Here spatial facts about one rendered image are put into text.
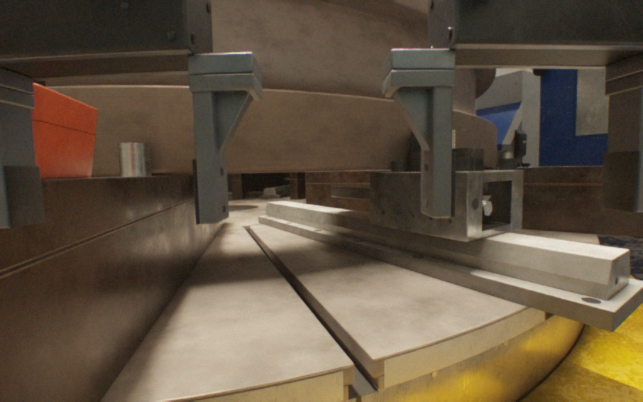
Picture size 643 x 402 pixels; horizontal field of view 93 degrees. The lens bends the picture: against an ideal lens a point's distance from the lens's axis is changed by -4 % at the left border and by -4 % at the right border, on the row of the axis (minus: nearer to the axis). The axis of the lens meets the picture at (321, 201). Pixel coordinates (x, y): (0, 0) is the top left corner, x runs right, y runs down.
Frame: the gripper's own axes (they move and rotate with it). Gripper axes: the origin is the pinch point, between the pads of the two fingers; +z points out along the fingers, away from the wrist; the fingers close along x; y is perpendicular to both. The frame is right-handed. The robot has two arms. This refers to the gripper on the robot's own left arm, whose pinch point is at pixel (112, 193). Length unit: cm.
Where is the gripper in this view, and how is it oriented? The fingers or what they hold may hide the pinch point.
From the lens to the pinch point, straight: 25.1
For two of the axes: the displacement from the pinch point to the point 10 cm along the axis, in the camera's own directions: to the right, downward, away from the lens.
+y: -0.1, -0.9, 10.0
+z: 0.2, 10.0, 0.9
